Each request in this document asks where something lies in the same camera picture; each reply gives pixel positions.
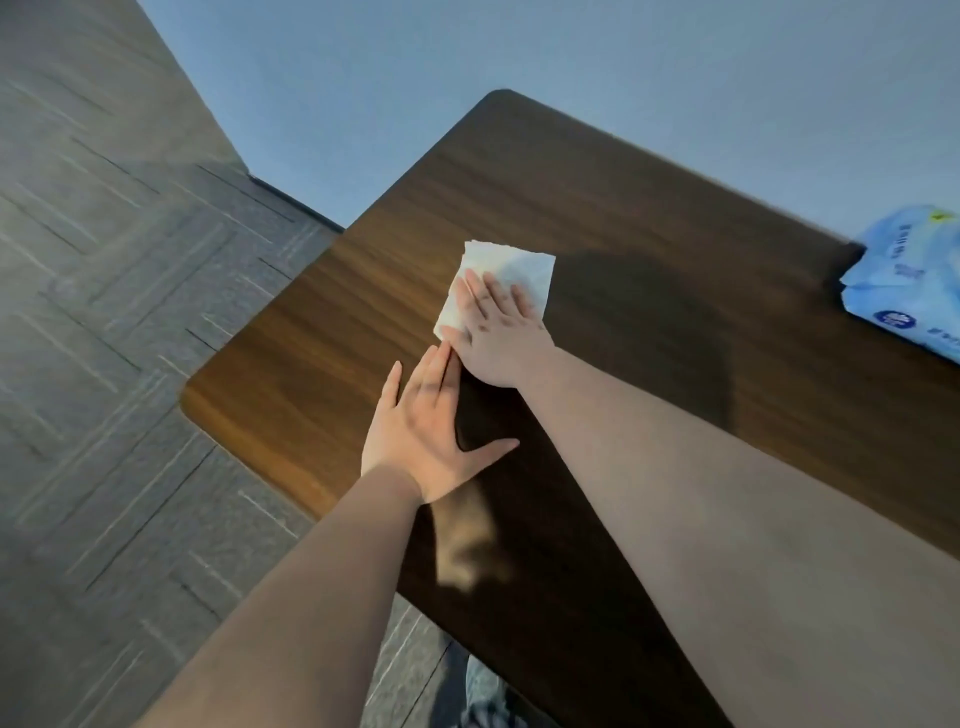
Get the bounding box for person's left hand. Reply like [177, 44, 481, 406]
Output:
[360, 340, 521, 506]

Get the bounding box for person's right hand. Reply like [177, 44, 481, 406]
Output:
[440, 269, 557, 390]

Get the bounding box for white paper wipe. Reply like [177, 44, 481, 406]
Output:
[432, 240, 558, 343]

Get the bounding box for person's right forearm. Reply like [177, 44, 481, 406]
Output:
[516, 346, 960, 728]

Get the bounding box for person's left forearm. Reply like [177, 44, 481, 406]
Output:
[133, 463, 426, 728]

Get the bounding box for person's blue jeans leg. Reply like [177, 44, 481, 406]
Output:
[457, 651, 530, 728]

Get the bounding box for blue wet wipes packet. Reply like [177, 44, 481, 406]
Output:
[839, 203, 960, 367]

